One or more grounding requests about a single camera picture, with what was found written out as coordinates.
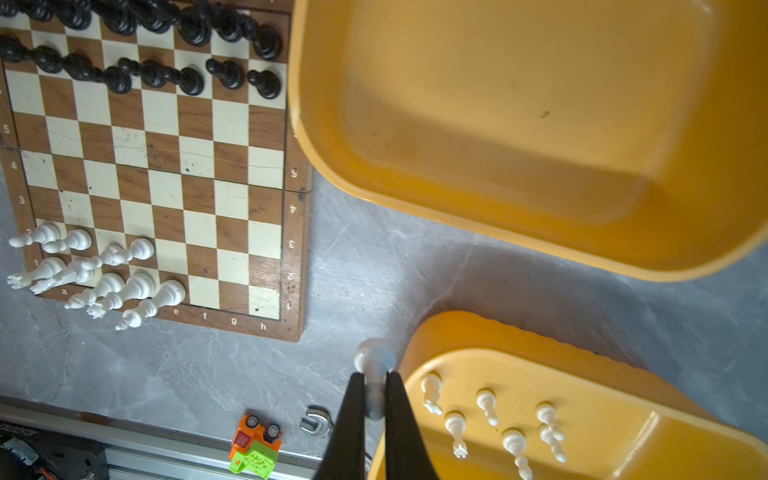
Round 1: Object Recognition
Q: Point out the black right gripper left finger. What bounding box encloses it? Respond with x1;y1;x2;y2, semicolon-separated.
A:
313;373;366;480

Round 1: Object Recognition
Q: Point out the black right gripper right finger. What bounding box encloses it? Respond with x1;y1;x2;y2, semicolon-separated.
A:
384;371;439;480

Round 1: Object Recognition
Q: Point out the white pawn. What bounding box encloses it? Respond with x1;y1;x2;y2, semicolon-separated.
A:
354;338;396;421

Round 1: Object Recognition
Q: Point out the black pawn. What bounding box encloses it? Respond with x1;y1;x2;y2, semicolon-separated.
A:
246;70;282;100

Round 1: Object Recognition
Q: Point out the wooden chess board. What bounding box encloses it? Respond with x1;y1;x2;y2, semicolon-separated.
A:
1;1;312;342

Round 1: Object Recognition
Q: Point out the silver wrench on table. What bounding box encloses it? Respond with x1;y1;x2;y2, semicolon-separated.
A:
299;405;333;438

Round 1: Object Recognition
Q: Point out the green orange small cube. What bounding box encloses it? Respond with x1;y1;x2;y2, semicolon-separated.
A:
229;413;282;479

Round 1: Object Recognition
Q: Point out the yellow tray near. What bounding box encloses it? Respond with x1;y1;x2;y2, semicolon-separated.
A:
399;311;767;479

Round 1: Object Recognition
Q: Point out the yellow tray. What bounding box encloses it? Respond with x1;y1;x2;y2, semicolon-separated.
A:
287;1;767;282
399;311;767;479

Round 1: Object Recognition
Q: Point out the yellow tray far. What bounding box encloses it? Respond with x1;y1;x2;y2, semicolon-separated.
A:
287;1;767;282

